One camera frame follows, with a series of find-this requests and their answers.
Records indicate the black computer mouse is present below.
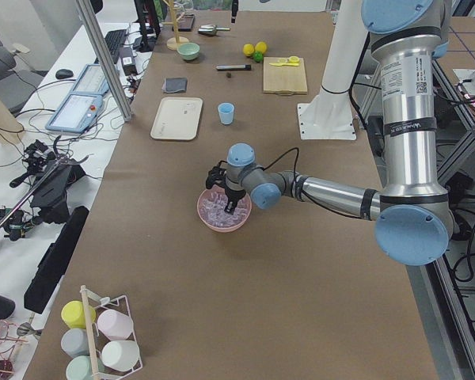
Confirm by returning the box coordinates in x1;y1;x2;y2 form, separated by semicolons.
55;69;74;80

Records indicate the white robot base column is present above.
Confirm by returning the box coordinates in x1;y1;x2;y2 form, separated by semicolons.
298;0;367;140

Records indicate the pile of clear ice cubes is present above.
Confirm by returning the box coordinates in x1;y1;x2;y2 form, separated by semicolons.
199;191;249;228

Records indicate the grey cup in rack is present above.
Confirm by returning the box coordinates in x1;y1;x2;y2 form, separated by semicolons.
60;329;89;358

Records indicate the cream rabbit tray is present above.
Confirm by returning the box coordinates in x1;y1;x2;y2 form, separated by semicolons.
150;97;203;141

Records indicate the aluminium frame post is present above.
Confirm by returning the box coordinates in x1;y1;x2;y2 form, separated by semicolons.
75;0;132;122

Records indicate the green lime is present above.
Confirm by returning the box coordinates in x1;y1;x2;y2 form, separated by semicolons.
253;51;264;63

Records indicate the light blue cup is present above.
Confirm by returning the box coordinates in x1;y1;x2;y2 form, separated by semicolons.
217;102;234;125

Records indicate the black glass rack tray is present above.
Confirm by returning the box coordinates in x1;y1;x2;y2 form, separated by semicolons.
177;14;196;32

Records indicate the pink bowl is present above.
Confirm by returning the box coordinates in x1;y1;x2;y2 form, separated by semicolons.
197;186;252;233

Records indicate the far teach pendant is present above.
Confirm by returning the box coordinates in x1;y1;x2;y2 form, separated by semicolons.
71;64;109;95

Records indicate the white wire cup rack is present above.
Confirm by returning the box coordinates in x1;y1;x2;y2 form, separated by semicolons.
80;285;143;379

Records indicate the wooden cutting board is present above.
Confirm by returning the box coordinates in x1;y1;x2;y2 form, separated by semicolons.
263;57;308;95

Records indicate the wooden mug tree stand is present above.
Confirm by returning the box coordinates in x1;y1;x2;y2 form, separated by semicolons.
163;0;189;51

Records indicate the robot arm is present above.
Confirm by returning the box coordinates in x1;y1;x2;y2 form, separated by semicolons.
218;1;454;266

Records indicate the mint green bowl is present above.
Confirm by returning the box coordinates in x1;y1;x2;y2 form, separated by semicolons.
177;42;200;62

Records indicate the yellow lemon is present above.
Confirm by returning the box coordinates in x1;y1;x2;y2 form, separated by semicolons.
242;44;255;57
254;41;268;55

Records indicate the pink cup in rack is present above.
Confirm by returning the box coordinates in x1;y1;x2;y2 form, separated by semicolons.
97;310;134;340

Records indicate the black keyboard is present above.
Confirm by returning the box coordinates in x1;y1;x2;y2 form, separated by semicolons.
104;29;127;64

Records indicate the steel ice scoop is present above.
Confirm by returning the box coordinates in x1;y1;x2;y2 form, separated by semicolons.
198;25;231;36

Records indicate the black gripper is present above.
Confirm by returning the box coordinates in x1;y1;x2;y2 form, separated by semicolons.
224;187;244;215

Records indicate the mint cup in rack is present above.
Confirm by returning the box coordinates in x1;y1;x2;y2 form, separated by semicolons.
65;355;93;380

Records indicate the white cup in rack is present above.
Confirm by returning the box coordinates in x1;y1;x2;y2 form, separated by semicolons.
101;340;140;372

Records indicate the yellow plastic knife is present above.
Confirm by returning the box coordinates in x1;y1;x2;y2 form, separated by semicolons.
269;62;300;67

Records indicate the grey folded cloth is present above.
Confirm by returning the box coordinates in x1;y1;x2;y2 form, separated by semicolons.
161;78;188;93

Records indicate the near teach pendant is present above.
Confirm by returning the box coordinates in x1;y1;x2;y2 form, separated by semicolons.
45;93;103;134

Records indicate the teach pendant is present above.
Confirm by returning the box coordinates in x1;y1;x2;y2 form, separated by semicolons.
45;93;103;134
71;64;109;95

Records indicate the yellow cup in rack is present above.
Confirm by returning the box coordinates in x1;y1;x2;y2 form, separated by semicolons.
60;300;86;329

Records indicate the black bar device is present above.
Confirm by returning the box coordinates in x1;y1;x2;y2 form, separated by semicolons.
24;206;89;314

